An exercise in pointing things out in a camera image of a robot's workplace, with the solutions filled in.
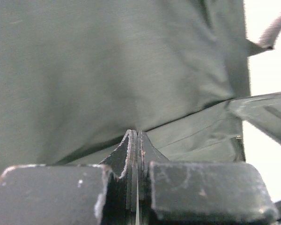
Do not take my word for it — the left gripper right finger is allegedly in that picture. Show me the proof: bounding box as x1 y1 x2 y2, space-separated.
138 132 279 225

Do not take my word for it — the black student backpack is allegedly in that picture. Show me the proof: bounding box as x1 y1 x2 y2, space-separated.
0 0 281 174

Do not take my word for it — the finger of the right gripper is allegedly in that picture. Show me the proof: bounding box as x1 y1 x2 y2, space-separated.
228 92 281 145

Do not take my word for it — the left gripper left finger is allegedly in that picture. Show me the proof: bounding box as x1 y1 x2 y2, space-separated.
0 130 137 225

